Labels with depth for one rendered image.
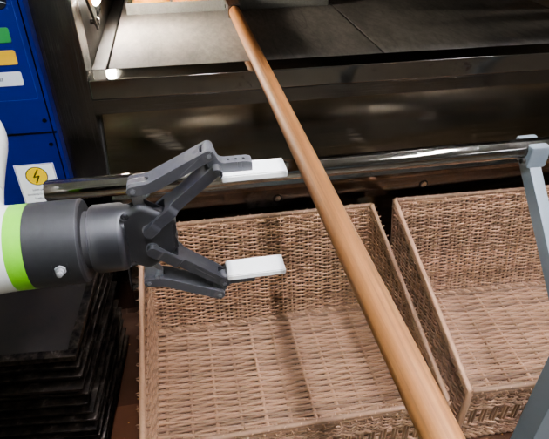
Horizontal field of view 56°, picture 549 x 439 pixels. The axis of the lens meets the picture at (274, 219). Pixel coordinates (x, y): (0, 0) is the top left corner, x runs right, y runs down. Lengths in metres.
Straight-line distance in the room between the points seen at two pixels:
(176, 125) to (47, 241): 0.61
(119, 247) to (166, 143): 0.59
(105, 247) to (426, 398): 0.34
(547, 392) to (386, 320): 0.51
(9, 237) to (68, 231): 0.06
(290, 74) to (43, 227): 0.66
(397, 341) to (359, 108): 0.79
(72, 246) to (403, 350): 0.33
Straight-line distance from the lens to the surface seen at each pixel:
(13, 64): 1.05
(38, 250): 0.56
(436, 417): 0.41
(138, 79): 1.06
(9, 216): 0.58
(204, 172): 0.54
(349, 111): 1.17
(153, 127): 1.12
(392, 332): 0.46
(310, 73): 1.09
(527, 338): 1.40
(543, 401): 0.96
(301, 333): 1.28
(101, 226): 0.56
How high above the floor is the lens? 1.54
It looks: 36 degrees down
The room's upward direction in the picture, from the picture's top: straight up
